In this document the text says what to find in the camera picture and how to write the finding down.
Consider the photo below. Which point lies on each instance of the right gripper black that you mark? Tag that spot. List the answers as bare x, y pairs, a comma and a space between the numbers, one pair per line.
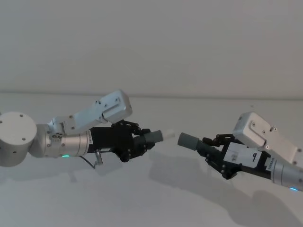
246, 158

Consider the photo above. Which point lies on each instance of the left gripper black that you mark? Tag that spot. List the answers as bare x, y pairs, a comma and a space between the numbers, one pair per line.
109, 139

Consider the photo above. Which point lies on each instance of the plain grey tube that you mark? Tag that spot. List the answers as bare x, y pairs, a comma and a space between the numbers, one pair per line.
188, 141

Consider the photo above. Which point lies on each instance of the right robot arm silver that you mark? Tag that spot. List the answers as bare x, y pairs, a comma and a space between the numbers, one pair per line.
256, 128

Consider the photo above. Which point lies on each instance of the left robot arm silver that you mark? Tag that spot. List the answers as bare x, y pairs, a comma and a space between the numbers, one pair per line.
16, 139

